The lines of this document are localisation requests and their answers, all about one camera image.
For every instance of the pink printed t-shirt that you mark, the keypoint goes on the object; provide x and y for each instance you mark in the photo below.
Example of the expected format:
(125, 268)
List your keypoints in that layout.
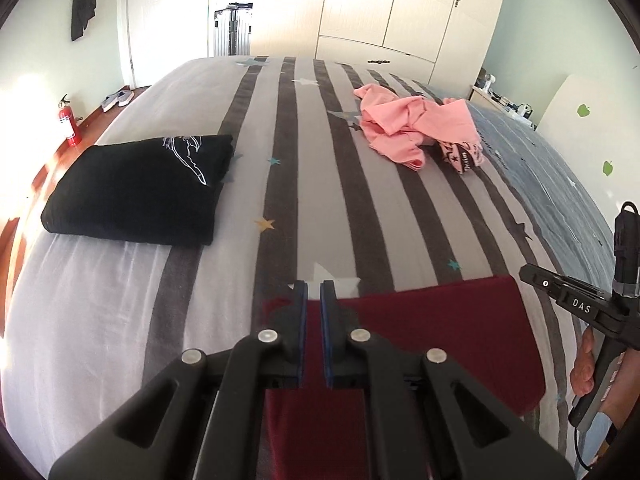
(400, 128)

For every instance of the red fire extinguisher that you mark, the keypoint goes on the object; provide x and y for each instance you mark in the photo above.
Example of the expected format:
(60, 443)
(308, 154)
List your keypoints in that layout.
(68, 121)

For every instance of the white headboard with apples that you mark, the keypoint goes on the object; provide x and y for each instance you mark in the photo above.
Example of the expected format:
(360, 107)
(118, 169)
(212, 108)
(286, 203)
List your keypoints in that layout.
(595, 129)

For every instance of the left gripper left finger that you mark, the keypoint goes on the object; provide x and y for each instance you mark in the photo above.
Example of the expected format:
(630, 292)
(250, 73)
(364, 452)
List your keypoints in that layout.
(200, 417)

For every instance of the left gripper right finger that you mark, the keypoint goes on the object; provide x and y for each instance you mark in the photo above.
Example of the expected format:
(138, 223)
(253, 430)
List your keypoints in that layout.
(426, 416)

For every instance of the cluttered bedside table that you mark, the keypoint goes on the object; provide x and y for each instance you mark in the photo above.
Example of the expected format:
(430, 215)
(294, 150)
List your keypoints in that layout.
(483, 94)

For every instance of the white shoes on floor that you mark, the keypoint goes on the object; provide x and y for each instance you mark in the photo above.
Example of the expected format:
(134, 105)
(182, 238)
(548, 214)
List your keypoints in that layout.
(121, 98)

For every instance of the dark red t-shirt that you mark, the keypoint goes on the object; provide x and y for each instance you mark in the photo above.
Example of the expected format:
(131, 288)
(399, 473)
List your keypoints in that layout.
(320, 433)

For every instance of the silver suitcase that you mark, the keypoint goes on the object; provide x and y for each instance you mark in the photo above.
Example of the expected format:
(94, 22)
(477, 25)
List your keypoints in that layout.
(229, 32)

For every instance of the striped star bed sheet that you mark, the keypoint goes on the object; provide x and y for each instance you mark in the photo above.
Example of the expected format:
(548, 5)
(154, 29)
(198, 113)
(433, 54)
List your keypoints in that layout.
(305, 198)

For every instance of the cream four-door wardrobe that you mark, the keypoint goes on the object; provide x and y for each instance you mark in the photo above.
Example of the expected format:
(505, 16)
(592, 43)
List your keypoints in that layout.
(442, 42)

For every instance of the white room door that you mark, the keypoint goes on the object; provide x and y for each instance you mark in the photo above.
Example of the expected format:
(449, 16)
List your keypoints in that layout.
(158, 36)

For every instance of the folded black garment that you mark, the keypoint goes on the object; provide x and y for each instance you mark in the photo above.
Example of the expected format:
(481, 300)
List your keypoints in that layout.
(158, 191)

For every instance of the person's right hand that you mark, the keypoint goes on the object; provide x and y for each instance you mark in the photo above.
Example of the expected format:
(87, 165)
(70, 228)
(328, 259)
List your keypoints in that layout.
(623, 392)

